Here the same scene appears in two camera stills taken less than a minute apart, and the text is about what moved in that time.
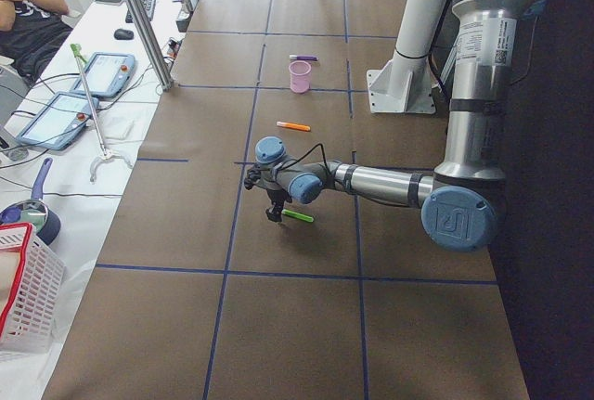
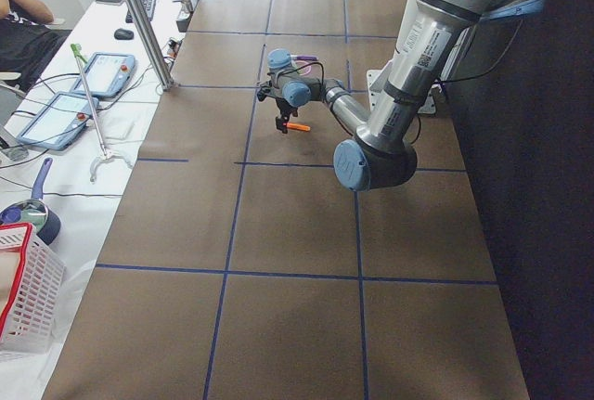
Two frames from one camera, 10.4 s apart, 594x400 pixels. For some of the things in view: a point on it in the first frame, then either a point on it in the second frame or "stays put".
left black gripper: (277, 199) to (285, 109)
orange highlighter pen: (294, 126) stays put
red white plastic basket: (32, 285) stays put
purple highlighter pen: (303, 58) stays put
